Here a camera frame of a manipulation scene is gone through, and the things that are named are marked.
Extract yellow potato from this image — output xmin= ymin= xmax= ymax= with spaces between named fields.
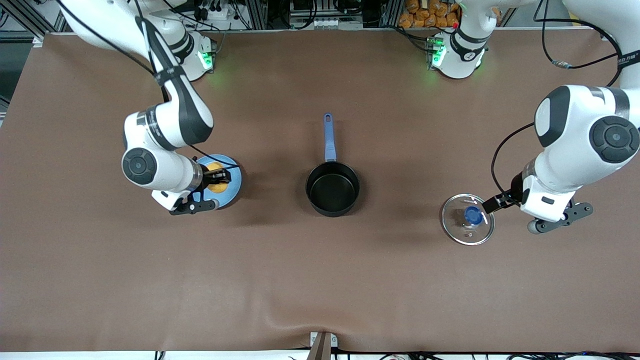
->
xmin=206 ymin=162 xmax=229 ymax=195

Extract glass lid with blue knob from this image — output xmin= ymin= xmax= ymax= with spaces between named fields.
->
xmin=440 ymin=193 xmax=496 ymax=247

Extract blue round plate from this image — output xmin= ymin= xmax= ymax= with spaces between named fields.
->
xmin=192 ymin=154 xmax=244 ymax=210

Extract brown table mat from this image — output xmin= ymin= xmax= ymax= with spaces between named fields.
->
xmin=0 ymin=27 xmax=640 ymax=354

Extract white power strip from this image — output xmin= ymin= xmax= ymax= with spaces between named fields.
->
xmin=196 ymin=0 xmax=237 ymax=22

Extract grey control box with plugs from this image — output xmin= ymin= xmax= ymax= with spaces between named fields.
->
xmin=289 ymin=0 xmax=364 ymax=30

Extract bag of orange items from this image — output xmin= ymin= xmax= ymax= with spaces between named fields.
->
xmin=398 ymin=0 xmax=461 ymax=30

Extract black pot with blue handle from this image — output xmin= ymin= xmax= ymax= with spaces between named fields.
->
xmin=305 ymin=113 xmax=361 ymax=218

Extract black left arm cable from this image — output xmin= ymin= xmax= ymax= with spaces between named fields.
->
xmin=491 ymin=0 xmax=627 ymax=199

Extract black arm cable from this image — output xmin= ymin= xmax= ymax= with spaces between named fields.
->
xmin=491 ymin=0 xmax=627 ymax=199
xmin=57 ymin=0 xmax=242 ymax=173

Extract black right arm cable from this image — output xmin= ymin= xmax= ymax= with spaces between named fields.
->
xmin=57 ymin=0 xmax=242 ymax=173

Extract metal bracket with wooden strip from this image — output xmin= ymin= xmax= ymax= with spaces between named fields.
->
xmin=306 ymin=331 xmax=339 ymax=360

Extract aluminium frame post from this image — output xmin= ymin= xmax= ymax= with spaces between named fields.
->
xmin=0 ymin=0 xmax=71 ymax=49

